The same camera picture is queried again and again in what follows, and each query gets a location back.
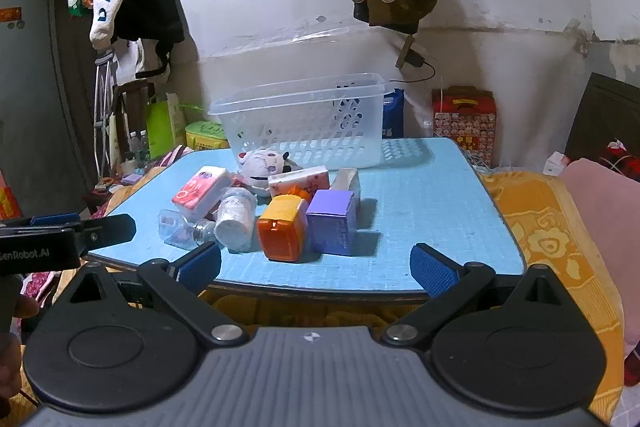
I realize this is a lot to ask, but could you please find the person's left hand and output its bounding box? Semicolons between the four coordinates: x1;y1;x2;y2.
0;296;40;400

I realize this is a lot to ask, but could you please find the small white box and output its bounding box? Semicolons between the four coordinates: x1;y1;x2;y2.
330;168;362;208

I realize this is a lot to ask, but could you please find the white orange tissue pack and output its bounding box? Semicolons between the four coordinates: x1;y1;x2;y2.
268;165;331;204

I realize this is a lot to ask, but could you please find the white plastic jar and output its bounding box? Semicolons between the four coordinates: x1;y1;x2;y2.
214;188;258;254

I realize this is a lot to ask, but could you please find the green paper bag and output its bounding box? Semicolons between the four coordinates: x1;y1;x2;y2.
146;93;188;160

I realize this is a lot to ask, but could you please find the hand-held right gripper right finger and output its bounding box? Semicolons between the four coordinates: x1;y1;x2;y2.
381;243;569;350

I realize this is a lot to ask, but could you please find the metal crutch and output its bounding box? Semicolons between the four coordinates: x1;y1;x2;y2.
92;49;119;180

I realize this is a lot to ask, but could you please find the white carton with red print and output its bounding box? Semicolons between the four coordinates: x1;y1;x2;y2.
544;152;572;176

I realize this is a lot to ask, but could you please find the clear plastic basket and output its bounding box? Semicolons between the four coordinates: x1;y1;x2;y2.
208;73;390;170

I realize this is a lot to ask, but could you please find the power adapter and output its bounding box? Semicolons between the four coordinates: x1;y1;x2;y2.
396;34;427;69

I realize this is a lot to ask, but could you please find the blue bag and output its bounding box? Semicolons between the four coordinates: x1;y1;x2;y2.
382;88;405;138

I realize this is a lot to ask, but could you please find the pink pillow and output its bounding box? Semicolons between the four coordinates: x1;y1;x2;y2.
557;158;640;354

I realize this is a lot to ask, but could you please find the red gift box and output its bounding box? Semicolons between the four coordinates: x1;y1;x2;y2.
432;86;498;168

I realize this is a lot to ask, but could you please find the purple cardboard box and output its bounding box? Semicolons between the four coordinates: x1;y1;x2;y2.
306;189;360;257

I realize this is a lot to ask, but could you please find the pink tissue packet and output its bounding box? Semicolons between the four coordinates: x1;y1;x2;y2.
171;166;232;214

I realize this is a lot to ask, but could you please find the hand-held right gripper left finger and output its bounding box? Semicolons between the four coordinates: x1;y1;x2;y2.
65;241;249;349

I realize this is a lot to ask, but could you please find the grey door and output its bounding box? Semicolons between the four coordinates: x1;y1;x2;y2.
0;0;97;220

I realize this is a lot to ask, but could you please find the dark wooden headboard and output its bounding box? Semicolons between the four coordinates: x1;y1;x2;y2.
565;73;640;162

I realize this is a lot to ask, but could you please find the yellow floral blanket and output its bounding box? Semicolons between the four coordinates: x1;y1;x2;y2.
477;169;627;424

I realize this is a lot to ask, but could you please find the grey plush toy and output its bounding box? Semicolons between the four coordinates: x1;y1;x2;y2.
235;148;302;196

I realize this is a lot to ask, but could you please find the orange plastic box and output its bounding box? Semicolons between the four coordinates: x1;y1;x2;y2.
257;194;309;263

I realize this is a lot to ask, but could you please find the black cable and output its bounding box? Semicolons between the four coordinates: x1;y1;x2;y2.
389;57;437;84

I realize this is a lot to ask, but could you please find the wooden chair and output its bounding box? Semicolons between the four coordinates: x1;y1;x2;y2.
112;82;157;164

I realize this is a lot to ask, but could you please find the clear plastic bottle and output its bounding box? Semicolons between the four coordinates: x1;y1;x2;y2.
159;207;218;251

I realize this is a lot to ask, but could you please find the yellow-green plastic container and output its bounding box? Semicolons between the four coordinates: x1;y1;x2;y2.
185;121;230;152

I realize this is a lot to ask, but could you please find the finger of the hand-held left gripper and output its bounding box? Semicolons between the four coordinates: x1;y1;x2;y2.
74;214;137;256
0;214;84;231

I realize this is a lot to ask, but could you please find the red patterned cloth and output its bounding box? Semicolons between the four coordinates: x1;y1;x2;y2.
599;139;640;184

